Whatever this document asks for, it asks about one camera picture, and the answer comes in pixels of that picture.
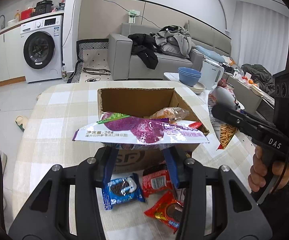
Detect white washing machine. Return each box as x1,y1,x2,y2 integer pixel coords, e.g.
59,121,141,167
20,15,63,83

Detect white base cabinets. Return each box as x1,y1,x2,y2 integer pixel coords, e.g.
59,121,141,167
0,27,25,82

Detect faucet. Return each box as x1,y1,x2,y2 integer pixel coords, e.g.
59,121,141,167
0,15,5,30

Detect beige plates stack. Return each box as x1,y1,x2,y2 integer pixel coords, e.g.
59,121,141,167
187,82,205,95

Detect orange bread clear bag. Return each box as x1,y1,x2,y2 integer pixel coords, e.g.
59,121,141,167
145,107,190,123

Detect dark coat on chair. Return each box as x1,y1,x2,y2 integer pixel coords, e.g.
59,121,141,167
242,63,275,98

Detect person's right hand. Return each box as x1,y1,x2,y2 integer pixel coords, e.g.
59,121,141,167
247,145,289,192

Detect green slipper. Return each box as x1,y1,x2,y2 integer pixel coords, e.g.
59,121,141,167
15,115,29,132

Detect small red snack packet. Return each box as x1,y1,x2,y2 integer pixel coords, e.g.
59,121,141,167
142,163,173,197

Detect patterned floor mat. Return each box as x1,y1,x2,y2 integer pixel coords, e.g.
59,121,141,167
67,38,113,83

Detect blue bowls stack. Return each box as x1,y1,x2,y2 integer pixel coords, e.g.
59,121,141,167
178,67,201,86

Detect white electric kettle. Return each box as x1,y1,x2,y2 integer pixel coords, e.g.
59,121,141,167
199,59,224,90

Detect white curtain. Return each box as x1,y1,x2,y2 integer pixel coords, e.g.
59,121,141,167
237,2,289,75

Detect blue Oreo packet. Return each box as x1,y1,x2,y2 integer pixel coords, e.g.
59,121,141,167
102,173,145,210

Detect white red noodle snack bag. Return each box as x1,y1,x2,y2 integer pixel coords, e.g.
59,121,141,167
207,79,243,150

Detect purple white snack bag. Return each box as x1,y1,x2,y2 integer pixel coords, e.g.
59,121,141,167
72,112,209,146

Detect white side table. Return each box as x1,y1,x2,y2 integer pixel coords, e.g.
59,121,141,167
163,72,216,95

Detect red box on counter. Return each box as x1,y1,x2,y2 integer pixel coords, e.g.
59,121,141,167
19,8,33,21

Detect grey sofa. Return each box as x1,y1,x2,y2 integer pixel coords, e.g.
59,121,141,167
107,20,231,80

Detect black rice cooker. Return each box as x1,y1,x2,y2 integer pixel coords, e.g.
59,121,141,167
31,0,53,16

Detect white red crisps packet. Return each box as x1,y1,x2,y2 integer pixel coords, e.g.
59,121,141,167
189,121,202,129

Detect checked tablecloth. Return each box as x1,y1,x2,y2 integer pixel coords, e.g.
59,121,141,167
12,81,255,239

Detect brown SF cardboard box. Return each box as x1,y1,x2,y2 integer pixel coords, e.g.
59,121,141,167
98,87,209,173

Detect black jacket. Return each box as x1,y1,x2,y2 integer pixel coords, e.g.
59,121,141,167
128,34,159,70

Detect grey clothes pile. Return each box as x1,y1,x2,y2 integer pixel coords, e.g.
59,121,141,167
150,25,195,59

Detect red Oreo packet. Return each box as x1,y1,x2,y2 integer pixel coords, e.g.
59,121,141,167
144,191,183,233

